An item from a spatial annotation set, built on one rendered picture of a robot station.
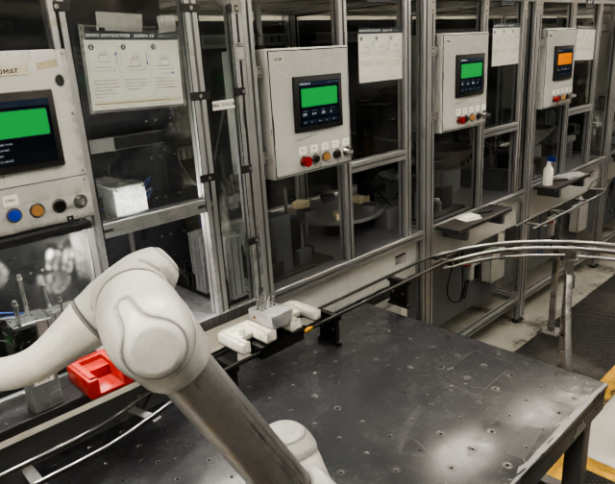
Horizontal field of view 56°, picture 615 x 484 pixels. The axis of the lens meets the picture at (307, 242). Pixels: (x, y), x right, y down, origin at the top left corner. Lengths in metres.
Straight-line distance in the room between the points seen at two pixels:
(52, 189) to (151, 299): 0.87
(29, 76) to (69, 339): 0.82
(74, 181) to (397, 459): 1.20
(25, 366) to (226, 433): 0.37
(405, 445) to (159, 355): 1.07
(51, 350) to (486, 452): 1.21
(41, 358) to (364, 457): 0.98
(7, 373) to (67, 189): 0.72
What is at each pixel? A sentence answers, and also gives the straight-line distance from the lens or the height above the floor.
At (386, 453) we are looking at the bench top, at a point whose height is 0.68.
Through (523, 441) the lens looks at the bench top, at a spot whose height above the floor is 0.68.
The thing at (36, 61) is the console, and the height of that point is 1.80.
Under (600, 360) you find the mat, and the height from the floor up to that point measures 0.01.
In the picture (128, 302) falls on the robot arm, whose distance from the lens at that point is 0.93.
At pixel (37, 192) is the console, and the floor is 1.47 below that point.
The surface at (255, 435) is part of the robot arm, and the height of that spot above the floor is 1.14.
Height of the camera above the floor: 1.78
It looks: 18 degrees down
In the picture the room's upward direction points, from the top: 3 degrees counter-clockwise
